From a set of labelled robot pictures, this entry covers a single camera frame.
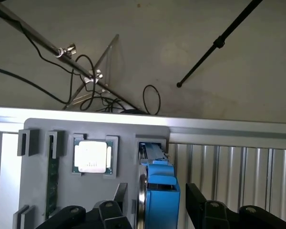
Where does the black tripod leg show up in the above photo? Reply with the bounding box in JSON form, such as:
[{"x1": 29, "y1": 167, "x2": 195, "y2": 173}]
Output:
[{"x1": 176, "y1": 0, "x2": 265, "y2": 88}]

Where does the silver pole clamp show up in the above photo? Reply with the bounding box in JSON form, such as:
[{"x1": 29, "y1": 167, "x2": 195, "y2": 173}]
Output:
[
  {"x1": 82, "y1": 70, "x2": 103, "y2": 84},
  {"x1": 53, "y1": 42, "x2": 77, "y2": 60}
]

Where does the silver metal frame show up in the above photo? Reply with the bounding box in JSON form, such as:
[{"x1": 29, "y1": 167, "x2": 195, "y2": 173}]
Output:
[{"x1": 62, "y1": 34, "x2": 120, "y2": 111}]

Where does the black cable along pole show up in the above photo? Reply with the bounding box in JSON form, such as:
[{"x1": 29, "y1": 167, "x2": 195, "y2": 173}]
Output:
[{"x1": 18, "y1": 20, "x2": 75, "y2": 105}]

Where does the tangled black cable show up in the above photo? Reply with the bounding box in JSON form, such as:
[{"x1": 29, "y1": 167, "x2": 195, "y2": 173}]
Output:
[{"x1": 80, "y1": 54, "x2": 146, "y2": 114}]

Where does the CPU chip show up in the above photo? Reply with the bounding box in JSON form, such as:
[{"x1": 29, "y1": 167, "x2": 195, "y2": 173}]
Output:
[{"x1": 72, "y1": 139, "x2": 114, "y2": 174}]

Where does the black cable loop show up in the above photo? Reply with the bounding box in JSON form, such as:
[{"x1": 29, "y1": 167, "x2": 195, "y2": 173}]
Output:
[{"x1": 143, "y1": 84, "x2": 162, "y2": 115}]

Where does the silver tripod stand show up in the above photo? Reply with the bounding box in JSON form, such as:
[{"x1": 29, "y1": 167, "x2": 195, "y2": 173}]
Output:
[{"x1": 0, "y1": 0, "x2": 143, "y2": 115}]

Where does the long black floor cable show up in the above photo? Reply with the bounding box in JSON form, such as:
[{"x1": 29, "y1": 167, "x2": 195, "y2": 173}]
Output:
[{"x1": 0, "y1": 66, "x2": 69, "y2": 105}]

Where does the green RAM stick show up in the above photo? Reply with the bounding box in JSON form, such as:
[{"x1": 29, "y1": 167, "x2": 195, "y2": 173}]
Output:
[{"x1": 45, "y1": 135, "x2": 60, "y2": 220}]

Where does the grey parts rack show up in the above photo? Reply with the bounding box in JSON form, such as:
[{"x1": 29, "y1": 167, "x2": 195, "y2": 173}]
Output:
[{"x1": 13, "y1": 118, "x2": 171, "y2": 229}]

